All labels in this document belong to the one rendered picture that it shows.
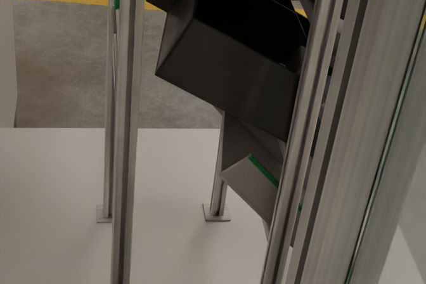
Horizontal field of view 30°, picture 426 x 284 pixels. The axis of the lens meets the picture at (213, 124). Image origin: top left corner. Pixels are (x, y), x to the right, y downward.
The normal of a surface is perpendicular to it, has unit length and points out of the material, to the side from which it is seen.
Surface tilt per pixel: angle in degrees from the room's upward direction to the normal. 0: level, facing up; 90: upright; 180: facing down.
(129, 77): 90
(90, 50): 0
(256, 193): 90
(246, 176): 90
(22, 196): 0
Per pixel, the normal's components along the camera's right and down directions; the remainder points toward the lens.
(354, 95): -0.99, 0.00
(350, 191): 0.12, 0.60
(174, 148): 0.10, -0.80
